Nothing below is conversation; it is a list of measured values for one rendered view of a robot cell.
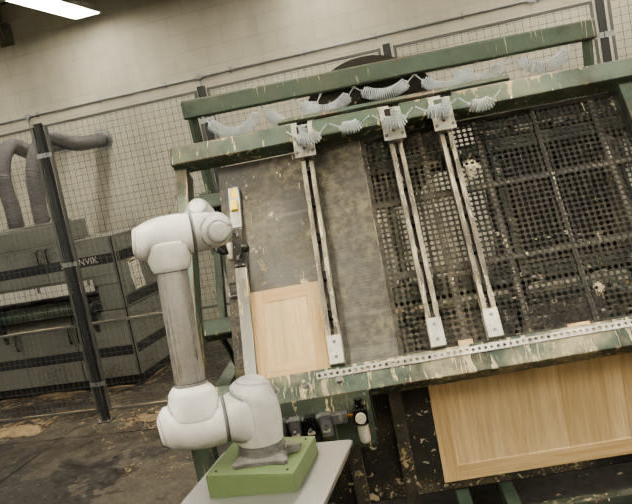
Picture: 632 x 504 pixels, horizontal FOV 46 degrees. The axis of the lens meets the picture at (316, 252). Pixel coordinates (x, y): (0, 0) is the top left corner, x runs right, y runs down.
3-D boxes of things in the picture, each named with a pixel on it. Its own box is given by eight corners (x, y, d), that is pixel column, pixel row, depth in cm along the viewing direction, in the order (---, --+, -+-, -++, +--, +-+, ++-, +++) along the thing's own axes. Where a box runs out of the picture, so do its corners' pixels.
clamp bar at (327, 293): (327, 370, 315) (319, 353, 293) (294, 136, 366) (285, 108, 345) (351, 366, 314) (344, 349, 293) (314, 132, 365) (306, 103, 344)
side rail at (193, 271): (194, 398, 325) (187, 391, 315) (181, 181, 372) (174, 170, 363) (208, 395, 324) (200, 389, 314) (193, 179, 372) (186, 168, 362)
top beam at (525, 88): (177, 175, 367) (170, 165, 358) (176, 158, 371) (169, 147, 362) (633, 87, 350) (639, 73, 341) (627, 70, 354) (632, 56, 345)
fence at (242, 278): (247, 384, 317) (245, 382, 314) (229, 192, 359) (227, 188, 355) (259, 382, 317) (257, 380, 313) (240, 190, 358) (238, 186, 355)
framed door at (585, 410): (444, 480, 335) (445, 482, 333) (423, 362, 328) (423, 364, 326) (649, 448, 328) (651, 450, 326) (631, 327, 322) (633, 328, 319)
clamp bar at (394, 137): (427, 353, 312) (426, 335, 290) (379, 120, 363) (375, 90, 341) (451, 349, 311) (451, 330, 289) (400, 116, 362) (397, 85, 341)
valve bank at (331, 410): (254, 478, 297) (242, 420, 294) (259, 463, 311) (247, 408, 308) (379, 458, 293) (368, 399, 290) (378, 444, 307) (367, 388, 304)
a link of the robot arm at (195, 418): (232, 449, 239) (162, 464, 235) (227, 436, 255) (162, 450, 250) (193, 210, 236) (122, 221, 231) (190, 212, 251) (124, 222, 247)
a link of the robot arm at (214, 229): (227, 205, 253) (186, 211, 251) (233, 208, 236) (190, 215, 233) (232, 243, 255) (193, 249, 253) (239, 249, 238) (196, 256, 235)
